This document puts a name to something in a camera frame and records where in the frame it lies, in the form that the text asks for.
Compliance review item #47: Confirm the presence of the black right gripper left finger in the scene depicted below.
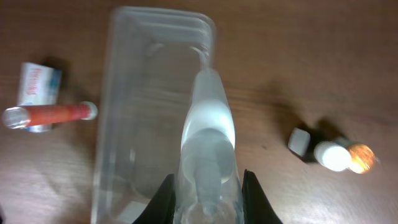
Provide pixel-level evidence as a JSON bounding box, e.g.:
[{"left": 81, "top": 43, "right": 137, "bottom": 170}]
[{"left": 132, "top": 174, "right": 176, "bottom": 224}]

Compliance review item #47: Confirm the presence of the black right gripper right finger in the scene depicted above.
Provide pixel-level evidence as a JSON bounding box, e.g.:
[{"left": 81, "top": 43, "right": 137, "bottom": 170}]
[{"left": 242, "top": 169, "right": 282, "bottom": 224}]

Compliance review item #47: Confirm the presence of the white squeeze bottle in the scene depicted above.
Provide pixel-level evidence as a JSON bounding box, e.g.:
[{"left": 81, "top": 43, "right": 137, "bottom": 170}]
[{"left": 174, "top": 51, "right": 244, "bottom": 223}]

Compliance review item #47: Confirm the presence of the dark bottle white cap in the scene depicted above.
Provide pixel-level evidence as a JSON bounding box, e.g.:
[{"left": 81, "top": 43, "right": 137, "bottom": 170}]
[{"left": 287, "top": 126, "right": 351, "bottom": 172}]

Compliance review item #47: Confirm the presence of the small jar gold lid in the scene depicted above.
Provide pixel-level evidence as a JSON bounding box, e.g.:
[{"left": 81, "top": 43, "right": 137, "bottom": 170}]
[{"left": 335, "top": 137, "right": 378, "bottom": 174}]

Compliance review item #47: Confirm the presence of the clear plastic container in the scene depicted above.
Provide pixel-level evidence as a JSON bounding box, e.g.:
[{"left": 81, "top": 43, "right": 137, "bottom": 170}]
[{"left": 91, "top": 7, "right": 216, "bottom": 223}]

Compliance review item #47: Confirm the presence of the orange tablet tube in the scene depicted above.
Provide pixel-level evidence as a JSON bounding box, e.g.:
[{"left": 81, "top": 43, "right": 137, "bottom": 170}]
[{"left": 2, "top": 101, "right": 98, "bottom": 129}]

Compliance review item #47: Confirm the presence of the white Panadol box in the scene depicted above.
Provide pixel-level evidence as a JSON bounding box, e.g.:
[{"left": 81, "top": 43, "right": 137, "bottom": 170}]
[{"left": 16, "top": 62, "right": 62, "bottom": 134}]

